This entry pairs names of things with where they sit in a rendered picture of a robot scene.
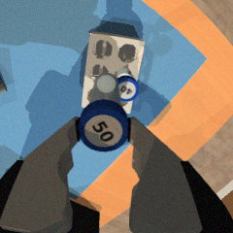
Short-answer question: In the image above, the blue bench mat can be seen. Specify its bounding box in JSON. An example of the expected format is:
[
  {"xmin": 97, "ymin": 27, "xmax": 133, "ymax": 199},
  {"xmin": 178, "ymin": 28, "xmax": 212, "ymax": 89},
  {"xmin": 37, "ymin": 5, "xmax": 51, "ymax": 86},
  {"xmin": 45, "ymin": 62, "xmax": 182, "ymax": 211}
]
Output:
[{"xmin": 0, "ymin": 0, "xmax": 207, "ymax": 200}]

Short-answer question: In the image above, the white done button box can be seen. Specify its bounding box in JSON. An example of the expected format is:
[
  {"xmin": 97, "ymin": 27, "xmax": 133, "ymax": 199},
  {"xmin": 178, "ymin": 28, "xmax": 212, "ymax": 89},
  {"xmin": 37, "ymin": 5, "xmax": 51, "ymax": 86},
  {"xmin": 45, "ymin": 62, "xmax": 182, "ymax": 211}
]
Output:
[{"xmin": 0, "ymin": 76, "xmax": 7, "ymax": 94}]

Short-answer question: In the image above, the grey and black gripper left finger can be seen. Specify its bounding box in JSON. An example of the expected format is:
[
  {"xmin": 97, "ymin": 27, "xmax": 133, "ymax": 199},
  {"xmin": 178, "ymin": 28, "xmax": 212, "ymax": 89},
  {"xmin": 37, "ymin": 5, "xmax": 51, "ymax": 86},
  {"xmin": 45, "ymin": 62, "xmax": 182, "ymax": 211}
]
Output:
[{"xmin": 0, "ymin": 116, "xmax": 80, "ymax": 233}]

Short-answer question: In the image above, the beige tube rack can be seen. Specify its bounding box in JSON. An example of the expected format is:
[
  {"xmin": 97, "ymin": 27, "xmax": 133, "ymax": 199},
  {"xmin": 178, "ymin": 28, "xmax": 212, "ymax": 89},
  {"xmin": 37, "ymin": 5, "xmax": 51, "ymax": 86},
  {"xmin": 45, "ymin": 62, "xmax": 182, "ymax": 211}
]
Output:
[{"xmin": 82, "ymin": 31, "xmax": 145, "ymax": 108}]

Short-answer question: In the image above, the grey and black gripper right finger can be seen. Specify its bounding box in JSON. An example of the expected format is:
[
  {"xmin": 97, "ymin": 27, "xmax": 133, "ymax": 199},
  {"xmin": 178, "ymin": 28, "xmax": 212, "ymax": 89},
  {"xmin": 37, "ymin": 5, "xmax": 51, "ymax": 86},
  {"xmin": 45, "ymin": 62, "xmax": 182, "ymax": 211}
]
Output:
[{"xmin": 127, "ymin": 116, "xmax": 233, "ymax": 233}]

